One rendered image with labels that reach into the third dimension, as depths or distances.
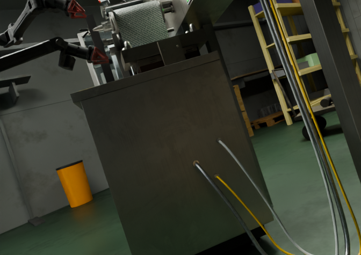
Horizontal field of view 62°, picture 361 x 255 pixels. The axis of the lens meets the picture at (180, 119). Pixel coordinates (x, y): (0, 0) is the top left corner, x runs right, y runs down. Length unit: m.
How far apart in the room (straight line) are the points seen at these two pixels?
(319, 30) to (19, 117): 4.32
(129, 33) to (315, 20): 0.93
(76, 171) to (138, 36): 2.98
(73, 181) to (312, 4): 3.80
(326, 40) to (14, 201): 4.34
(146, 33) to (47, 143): 3.44
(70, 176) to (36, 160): 0.66
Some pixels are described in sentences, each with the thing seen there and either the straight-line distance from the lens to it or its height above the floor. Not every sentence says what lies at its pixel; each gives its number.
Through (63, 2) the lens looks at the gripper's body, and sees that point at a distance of 1.75.
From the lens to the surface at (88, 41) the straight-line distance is 2.71.
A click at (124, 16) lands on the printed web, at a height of 1.25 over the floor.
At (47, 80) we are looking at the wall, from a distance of 5.03.
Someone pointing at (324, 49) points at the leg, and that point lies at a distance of 1.01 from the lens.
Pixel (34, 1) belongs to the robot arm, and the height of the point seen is 1.45.
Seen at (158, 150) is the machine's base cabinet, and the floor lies 0.57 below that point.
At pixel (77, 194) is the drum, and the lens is 4.36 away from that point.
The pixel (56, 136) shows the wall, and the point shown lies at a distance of 4.86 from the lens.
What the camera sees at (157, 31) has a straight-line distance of 1.64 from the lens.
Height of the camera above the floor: 0.66
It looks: level
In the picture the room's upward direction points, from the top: 18 degrees counter-clockwise
